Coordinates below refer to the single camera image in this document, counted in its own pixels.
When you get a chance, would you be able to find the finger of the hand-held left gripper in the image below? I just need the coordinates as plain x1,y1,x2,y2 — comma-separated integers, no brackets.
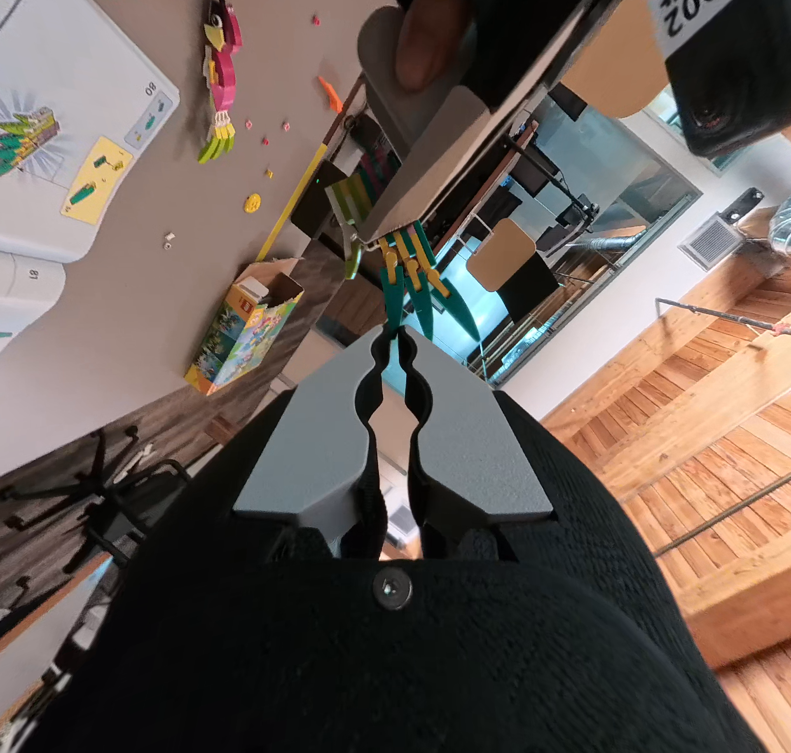
357,85,494,246

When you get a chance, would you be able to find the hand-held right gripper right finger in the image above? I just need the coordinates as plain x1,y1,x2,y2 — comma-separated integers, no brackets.
398,325,554,556

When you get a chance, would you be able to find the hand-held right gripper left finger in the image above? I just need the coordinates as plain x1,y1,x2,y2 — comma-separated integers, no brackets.
234,325,387,557

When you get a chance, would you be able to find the multicoloured lego wing assembly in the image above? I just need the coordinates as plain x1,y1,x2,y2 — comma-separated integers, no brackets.
325,135,483,342

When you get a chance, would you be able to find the colourful cardboard lego box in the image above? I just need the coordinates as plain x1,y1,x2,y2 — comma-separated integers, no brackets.
184,258,305,396

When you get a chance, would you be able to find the pink lego bird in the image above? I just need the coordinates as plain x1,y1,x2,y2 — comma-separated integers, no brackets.
197,0,243,165

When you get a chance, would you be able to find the lego instruction booklet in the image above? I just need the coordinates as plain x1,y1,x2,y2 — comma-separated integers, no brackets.
0,0,181,355

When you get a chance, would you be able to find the person's left hand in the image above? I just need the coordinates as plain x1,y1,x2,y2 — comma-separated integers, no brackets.
394,0,475,94

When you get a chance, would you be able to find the tan wooden chair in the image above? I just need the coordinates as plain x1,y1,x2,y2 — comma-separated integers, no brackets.
561,0,672,120
465,218,536,294

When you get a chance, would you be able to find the black box with green lights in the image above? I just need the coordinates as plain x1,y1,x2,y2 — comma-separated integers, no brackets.
289,160,350,242

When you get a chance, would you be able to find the yellow tape strip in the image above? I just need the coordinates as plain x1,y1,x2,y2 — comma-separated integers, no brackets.
255,143,328,263

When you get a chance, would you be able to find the black office chair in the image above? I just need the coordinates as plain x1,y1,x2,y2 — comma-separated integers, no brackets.
0,425,194,581

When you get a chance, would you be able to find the grey wall air vent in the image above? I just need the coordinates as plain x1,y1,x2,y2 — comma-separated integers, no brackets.
678,211,744,272

